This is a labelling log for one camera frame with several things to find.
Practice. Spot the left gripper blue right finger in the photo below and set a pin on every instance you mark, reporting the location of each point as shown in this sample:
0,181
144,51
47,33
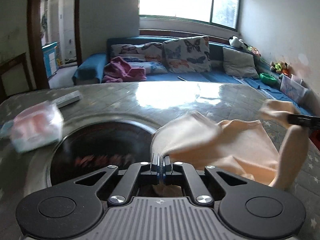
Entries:
167,171

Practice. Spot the panda plush toy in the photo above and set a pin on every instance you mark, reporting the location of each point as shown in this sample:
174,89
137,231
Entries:
237,43

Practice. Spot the clear plastic storage box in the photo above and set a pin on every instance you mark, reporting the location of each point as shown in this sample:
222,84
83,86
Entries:
293,90

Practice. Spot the small plush toys pile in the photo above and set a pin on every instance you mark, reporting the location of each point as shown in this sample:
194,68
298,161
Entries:
281,68

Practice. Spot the magenta crumpled garment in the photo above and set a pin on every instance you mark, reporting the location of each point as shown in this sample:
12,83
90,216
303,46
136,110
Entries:
118,70

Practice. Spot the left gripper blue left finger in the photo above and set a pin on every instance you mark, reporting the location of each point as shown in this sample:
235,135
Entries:
155,168

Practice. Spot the round black stove inset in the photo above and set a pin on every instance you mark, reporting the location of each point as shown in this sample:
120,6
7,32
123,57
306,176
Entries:
98,145

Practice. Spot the window with green frame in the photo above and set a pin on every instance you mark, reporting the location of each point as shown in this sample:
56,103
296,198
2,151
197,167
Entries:
215,12

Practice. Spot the blue corner sofa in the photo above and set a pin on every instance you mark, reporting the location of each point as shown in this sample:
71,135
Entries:
91,70

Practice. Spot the grey remote control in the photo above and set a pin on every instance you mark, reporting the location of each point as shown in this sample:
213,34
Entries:
67,99

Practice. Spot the green plastic bowl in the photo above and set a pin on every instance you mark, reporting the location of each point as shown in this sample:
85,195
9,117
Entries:
268,79

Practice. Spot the pink white tissue pack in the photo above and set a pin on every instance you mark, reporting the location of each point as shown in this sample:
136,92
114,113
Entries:
36,126

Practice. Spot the cream long-sleeve shirt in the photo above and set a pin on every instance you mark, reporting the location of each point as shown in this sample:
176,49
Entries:
241,147

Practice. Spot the light blue small cabinet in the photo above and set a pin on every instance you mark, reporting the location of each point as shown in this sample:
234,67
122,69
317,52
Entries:
49,58

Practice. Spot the upright butterfly print cushion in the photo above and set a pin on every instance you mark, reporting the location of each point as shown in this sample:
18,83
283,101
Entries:
185,55

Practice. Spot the grey square cushion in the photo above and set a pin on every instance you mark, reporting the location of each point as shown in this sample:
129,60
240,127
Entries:
239,64

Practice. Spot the flat butterfly print cushion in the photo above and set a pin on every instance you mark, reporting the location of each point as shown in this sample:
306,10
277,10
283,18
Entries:
148,56

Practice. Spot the red plastic stool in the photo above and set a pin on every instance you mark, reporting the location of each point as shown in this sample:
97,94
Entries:
315,138

